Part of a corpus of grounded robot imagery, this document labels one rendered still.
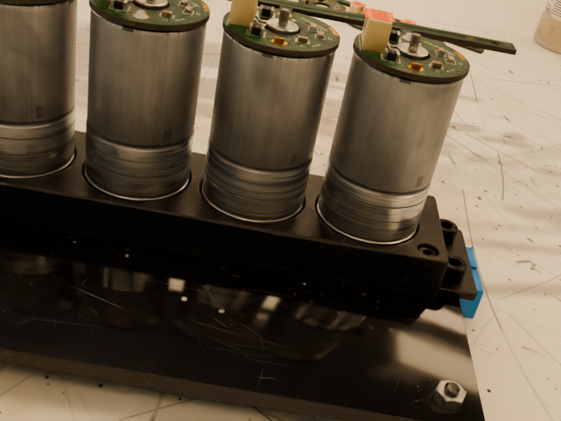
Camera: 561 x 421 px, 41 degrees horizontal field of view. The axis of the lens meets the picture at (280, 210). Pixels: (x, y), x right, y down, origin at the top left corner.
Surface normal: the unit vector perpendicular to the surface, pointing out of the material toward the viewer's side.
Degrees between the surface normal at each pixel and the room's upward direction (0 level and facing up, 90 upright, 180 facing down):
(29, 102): 90
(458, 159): 0
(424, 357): 0
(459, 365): 0
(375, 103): 90
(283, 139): 90
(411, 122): 90
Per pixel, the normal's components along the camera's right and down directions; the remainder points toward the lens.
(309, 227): 0.17, -0.83
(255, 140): -0.19, 0.50
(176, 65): 0.61, 0.51
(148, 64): 0.15, 0.55
